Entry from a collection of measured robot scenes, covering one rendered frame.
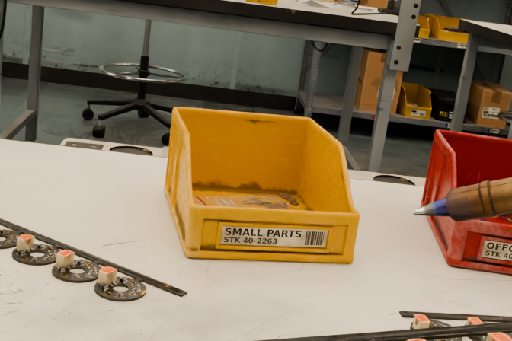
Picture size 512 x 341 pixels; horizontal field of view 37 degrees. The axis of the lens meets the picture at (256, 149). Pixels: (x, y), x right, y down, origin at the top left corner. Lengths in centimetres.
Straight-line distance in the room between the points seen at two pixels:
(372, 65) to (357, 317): 387
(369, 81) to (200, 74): 102
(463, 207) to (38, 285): 25
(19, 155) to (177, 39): 400
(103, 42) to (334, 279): 423
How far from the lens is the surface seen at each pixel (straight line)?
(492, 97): 441
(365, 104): 427
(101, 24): 460
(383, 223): 53
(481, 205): 18
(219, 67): 459
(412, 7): 252
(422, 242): 51
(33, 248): 42
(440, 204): 19
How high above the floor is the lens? 92
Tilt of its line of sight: 15 degrees down
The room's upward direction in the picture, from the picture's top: 8 degrees clockwise
